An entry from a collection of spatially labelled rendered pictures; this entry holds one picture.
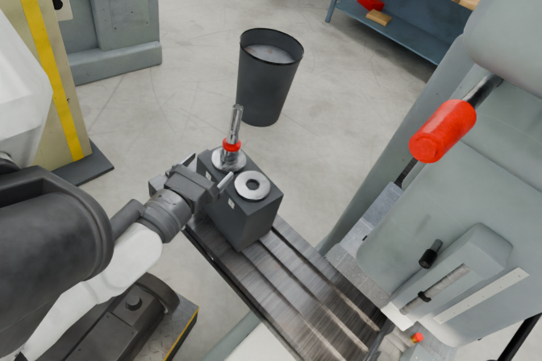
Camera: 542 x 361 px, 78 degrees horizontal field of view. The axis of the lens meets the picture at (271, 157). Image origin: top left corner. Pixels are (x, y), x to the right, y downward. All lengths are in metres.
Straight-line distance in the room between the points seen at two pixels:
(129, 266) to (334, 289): 0.57
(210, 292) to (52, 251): 1.64
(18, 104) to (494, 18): 0.35
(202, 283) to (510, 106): 1.78
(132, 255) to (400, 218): 0.43
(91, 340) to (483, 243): 1.13
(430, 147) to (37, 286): 0.29
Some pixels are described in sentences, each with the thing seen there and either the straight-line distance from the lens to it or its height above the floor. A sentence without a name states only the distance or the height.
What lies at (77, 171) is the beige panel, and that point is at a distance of 2.40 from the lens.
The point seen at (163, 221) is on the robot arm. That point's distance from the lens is 0.67.
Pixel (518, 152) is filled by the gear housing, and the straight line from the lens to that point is 0.35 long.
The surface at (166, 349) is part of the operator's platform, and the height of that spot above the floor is 0.40.
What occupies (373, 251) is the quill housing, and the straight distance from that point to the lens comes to 0.55.
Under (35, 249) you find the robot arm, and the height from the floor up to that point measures 1.55.
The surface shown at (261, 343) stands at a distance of 0.97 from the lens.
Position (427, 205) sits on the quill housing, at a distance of 0.45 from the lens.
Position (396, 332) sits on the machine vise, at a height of 1.08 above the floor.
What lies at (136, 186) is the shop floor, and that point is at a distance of 2.29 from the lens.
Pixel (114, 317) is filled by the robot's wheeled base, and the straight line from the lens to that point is 1.30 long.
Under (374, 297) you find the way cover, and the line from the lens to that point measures 1.10.
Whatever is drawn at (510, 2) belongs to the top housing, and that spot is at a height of 1.77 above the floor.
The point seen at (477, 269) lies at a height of 1.53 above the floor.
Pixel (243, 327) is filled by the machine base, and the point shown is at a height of 0.20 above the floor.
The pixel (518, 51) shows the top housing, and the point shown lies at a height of 1.75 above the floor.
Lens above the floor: 1.82
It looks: 46 degrees down
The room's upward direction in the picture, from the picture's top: 17 degrees clockwise
